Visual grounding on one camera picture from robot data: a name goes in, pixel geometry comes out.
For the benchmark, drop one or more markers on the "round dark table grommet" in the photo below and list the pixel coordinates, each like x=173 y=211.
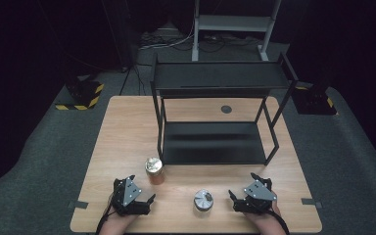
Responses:
x=226 y=109

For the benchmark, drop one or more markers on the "glass jar with gold lid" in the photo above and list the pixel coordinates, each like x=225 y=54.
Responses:
x=154 y=169

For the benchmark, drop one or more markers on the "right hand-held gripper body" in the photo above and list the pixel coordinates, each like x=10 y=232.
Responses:
x=258 y=196

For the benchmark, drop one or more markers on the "grey tape piece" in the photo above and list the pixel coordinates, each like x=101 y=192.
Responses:
x=77 y=204
x=310 y=202

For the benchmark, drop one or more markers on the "glass jar with silver lid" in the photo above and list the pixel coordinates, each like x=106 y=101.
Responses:
x=203 y=200

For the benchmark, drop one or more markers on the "grey metal stand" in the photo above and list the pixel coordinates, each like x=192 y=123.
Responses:
x=233 y=23

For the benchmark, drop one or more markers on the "yellow black striped stand base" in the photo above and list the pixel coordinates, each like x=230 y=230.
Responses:
x=83 y=93
x=313 y=101

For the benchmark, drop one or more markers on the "person's left hand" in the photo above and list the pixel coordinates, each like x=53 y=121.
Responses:
x=120 y=220

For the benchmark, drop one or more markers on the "person's right hand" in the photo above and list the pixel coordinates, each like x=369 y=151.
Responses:
x=264 y=217

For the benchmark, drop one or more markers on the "black metal shelf rack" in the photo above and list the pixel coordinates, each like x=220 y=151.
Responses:
x=213 y=143

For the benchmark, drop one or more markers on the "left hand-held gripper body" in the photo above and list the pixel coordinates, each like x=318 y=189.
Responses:
x=127 y=196

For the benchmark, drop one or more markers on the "black tripod legs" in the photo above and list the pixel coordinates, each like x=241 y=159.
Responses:
x=132 y=78

